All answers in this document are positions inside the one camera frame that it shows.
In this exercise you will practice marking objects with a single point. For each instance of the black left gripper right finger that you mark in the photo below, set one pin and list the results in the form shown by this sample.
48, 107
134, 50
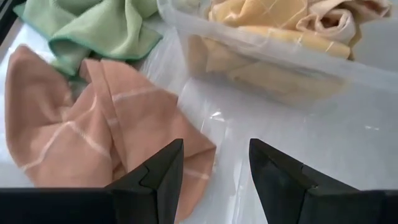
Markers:
295, 199

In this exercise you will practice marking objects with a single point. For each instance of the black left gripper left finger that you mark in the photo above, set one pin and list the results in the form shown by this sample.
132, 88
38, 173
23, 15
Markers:
140, 202

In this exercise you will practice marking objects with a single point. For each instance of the orange striped cloth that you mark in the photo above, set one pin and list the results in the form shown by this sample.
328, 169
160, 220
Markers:
62, 130

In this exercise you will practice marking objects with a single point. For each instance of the green towel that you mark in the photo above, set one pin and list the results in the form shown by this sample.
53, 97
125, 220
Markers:
102, 31

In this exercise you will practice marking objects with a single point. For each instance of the beige towel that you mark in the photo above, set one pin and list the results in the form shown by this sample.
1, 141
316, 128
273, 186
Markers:
335, 21

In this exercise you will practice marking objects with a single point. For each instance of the yellow towel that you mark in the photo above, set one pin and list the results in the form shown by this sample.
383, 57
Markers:
255, 12

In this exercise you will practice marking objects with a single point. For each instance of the clear plastic bin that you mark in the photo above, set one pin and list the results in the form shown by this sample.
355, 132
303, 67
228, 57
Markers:
311, 140

